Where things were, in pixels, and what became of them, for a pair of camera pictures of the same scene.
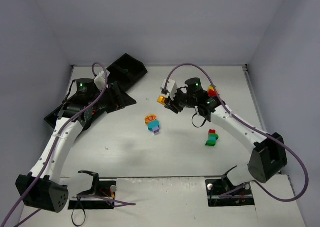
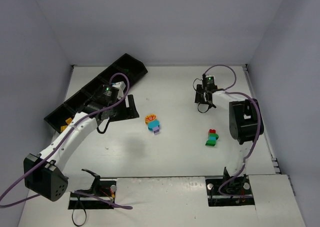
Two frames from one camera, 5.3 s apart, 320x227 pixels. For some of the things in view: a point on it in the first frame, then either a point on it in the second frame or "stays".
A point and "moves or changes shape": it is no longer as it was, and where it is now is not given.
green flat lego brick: x=211 y=142 stays
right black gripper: x=173 y=102 → x=204 y=98
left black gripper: x=113 y=94 → x=130 y=106
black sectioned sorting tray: x=126 y=70 stays
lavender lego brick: x=156 y=130 stays
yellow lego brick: x=161 y=99 moves or changes shape
